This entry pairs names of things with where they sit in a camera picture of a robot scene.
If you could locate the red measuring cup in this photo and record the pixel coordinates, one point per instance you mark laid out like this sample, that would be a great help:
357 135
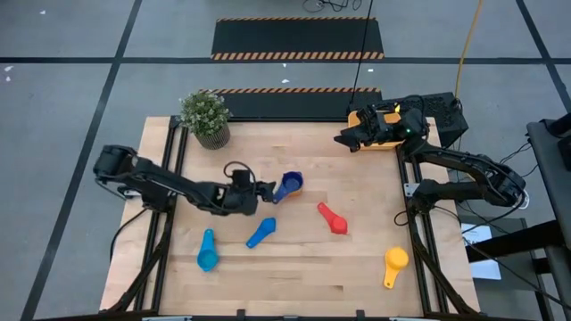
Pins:
338 225

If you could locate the black aluminium table frame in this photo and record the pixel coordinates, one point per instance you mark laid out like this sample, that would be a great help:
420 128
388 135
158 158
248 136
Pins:
159 276

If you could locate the black metal beam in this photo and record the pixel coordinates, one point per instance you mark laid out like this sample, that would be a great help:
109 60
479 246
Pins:
513 244

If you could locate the yellow measuring cup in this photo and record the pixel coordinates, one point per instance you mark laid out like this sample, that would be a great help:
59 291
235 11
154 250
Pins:
396 258

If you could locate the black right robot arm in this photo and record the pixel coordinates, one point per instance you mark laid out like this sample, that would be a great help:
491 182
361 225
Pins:
468 162

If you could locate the dark blue measuring cup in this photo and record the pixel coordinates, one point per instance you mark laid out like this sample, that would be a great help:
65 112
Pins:
292 182

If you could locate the white paper sheet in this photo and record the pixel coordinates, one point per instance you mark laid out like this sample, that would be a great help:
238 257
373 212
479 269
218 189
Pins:
484 269

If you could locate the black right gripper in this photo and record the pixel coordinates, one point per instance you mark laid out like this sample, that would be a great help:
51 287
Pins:
383 129

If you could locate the black hazard-striped floor mat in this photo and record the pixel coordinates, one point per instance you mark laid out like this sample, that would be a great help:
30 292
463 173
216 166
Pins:
294 38
290 104

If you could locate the orange plastic basket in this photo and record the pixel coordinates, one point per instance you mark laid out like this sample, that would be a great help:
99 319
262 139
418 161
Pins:
353 119

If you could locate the potted plant in slatted pot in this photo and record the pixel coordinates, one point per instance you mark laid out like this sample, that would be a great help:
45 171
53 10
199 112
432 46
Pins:
205 113

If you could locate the small medium blue measuring cup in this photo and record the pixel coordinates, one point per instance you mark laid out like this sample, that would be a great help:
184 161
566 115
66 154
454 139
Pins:
267 226

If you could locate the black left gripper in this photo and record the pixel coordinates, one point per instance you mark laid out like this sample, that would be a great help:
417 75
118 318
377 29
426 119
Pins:
241 203

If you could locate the black computer case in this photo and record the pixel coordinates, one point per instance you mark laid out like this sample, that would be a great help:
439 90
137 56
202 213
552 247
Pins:
441 113

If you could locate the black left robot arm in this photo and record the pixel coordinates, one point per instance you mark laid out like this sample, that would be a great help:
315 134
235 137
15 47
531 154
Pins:
147 176

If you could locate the light blue measuring cup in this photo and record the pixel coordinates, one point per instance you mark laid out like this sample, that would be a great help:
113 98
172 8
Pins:
208 257

